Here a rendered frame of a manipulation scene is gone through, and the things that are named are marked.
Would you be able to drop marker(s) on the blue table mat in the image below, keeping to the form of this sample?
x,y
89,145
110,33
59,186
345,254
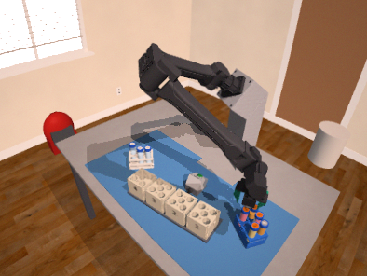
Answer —
x,y
224,254

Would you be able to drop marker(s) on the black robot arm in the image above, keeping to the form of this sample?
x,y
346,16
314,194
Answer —
x,y
241,154

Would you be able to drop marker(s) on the blue-capped graduated tube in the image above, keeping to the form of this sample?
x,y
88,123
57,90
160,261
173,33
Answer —
x,y
140,153

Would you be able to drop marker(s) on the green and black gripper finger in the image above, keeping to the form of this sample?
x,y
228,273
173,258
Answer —
x,y
236,195
260,205

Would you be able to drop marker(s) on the blue tube rack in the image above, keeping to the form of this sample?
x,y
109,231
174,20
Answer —
x,y
257,240

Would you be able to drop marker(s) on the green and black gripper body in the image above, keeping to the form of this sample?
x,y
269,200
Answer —
x,y
239,187

